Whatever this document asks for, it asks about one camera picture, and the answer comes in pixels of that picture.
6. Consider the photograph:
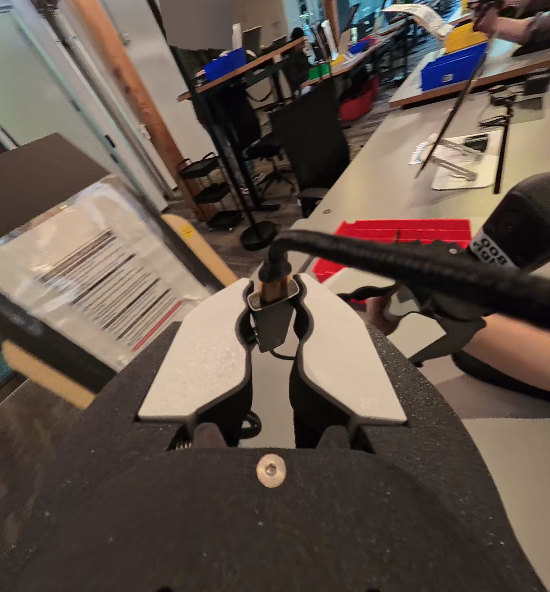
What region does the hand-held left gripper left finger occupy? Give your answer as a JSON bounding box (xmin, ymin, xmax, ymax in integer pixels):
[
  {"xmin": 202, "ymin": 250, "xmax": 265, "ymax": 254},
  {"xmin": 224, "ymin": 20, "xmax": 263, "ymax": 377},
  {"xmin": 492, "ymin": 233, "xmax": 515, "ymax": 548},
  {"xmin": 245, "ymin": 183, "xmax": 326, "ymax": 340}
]
[{"xmin": 137, "ymin": 277, "xmax": 253, "ymax": 424}]

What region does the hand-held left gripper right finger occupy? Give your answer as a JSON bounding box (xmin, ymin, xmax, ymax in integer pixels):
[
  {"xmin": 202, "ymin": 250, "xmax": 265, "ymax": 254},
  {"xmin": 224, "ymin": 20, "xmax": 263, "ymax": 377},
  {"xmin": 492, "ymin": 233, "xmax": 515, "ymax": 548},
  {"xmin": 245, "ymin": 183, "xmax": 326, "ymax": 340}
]
[{"xmin": 293, "ymin": 272, "xmax": 408, "ymax": 426}]

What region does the dark grey usb adapter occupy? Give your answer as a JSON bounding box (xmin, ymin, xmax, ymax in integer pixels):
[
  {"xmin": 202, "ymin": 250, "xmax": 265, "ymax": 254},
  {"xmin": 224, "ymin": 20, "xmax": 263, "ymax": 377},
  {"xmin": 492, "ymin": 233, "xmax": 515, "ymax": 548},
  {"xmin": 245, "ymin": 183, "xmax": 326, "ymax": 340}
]
[{"xmin": 247, "ymin": 277, "xmax": 302, "ymax": 353}]

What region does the black cable with orange plug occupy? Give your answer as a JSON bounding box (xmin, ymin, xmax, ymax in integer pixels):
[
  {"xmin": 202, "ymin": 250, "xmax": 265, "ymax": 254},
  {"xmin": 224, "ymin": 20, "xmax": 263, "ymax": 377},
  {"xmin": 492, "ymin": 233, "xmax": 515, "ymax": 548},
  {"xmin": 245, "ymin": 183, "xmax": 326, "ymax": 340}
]
[{"xmin": 258, "ymin": 229, "xmax": 550, "ymax": 335}]

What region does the person's right forearm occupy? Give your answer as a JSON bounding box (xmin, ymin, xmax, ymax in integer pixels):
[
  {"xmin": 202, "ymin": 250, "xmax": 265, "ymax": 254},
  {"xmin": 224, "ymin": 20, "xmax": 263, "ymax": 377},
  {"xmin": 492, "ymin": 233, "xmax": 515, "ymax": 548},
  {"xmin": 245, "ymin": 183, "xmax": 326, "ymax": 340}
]
[{"xmin": 452, "ymin": 314, "xmax": 550, "ymax": 409}]

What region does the person's right hand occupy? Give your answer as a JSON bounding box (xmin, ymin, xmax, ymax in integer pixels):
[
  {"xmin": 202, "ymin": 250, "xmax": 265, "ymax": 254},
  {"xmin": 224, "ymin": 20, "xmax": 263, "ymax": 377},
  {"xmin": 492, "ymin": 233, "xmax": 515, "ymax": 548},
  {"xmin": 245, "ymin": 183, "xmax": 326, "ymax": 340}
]
[{"xmin": 364, "ymin": 295, "xmax": 399, "ymax": 337}]

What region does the white laptop stand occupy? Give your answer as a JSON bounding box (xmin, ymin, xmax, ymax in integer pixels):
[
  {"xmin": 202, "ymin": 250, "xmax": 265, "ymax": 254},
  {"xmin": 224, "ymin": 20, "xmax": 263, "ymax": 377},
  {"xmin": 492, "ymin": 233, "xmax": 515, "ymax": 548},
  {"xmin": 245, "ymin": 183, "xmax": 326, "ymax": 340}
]
[{"xmin": 409, "ymin": 127, "xmax": 505, "ymax": 191}]

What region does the printed sheet in clear holder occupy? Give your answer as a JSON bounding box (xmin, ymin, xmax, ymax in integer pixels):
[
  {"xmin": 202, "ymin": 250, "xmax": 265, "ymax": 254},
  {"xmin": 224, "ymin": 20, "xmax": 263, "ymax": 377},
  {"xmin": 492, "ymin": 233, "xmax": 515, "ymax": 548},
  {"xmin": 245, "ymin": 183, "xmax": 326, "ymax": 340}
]
[{"xmin": 0, "ymin": 177, "xmax": 213, "ymax": 373}]

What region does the thin black rod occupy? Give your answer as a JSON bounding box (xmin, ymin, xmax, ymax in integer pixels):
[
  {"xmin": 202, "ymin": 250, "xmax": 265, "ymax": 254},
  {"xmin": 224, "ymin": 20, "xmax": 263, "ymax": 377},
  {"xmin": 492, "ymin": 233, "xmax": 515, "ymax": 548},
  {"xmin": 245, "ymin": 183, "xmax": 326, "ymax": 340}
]
[{"xmin": 414, "ymin": 41, "xmax": 492, "ymax": 179}]

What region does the red plastic bin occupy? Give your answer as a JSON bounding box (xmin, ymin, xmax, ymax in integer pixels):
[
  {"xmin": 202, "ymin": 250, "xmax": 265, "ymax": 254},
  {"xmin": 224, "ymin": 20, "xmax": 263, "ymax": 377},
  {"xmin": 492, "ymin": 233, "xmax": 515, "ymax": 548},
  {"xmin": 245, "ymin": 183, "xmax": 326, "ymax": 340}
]
[{"xmin": 312, "ymin": 219, "xmax": 473, "ymax": 284}]

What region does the black round lamp base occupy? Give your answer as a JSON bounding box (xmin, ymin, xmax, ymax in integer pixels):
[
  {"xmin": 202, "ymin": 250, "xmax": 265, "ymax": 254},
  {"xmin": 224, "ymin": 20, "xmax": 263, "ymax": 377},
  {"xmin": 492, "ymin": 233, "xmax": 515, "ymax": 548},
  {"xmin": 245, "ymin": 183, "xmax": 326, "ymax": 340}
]
[{"xmin": 240, "ymin": 220, "xmax": 280, "ymax": 251}]

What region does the black rolling cart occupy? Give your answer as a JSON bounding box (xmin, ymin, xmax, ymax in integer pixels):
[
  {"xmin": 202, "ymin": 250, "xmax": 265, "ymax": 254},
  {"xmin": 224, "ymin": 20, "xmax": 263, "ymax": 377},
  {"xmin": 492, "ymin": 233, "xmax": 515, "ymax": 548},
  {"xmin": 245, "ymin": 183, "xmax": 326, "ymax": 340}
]
[{"xmin": 178, "ymin": 153, "xmax": 244, "ymax": 233}]

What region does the large blue plastic bin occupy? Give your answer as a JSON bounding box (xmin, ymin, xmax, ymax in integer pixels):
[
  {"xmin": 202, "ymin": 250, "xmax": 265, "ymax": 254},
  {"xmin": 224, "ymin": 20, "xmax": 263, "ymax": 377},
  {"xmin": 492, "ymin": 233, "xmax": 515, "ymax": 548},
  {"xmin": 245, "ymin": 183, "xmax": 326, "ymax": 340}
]
[{"xmin": 420, "ymin": 43, "xmax": 489, "ymax": 92}]

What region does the yellow plastic bin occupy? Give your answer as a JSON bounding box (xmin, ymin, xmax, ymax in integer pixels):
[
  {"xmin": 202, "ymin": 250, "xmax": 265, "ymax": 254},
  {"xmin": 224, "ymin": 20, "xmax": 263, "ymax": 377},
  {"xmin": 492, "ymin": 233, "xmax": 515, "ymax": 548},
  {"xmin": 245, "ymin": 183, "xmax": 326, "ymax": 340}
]
[{"xmin": 443, "ymin": 20, "xmax": 488, "ymax": 54}]

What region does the red bag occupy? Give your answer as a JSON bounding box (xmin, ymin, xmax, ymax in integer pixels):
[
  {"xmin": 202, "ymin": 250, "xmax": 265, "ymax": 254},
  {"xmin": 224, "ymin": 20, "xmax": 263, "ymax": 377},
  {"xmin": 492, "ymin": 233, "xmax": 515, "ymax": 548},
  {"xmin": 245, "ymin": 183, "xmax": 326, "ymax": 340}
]
[{"xmin": 339, "ymin": 75, "xmax": 380, "ymax": 123}]

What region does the black office chair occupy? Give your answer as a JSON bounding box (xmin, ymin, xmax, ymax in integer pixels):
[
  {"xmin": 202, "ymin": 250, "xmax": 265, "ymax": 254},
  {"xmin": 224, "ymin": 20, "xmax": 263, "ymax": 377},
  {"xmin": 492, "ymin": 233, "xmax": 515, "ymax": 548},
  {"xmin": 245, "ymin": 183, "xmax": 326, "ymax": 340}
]
[{"xmin": 243, "ymin": 83, "xmax": 351, "ymax": 219}]

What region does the wooden top standing desk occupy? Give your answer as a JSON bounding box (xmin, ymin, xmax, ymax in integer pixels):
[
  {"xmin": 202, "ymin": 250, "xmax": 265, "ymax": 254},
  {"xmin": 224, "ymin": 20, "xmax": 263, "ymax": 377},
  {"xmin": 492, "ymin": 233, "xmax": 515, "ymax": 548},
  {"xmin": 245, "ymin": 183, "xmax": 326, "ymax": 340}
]
[{"xmin": 177, "ymin": 36, "xmax": 307, "ymax": 213}]

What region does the small blue plastic bin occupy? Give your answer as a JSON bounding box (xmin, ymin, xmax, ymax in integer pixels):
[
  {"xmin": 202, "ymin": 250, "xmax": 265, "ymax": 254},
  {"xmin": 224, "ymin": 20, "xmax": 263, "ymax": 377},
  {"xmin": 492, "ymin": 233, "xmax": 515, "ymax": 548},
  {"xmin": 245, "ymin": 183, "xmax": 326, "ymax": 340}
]
[{"xmin": 204, "ymin": 47, "xmax": 248, "ymax": 82}]

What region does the wooden post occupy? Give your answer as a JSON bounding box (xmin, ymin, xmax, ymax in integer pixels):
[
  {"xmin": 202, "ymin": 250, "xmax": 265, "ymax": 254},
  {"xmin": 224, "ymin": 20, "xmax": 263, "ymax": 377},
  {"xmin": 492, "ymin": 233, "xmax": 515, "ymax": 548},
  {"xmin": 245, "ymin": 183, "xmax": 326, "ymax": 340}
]
[{"xmin": 71, "ymin": 0, "xmax": 216, "ymax": 224}]

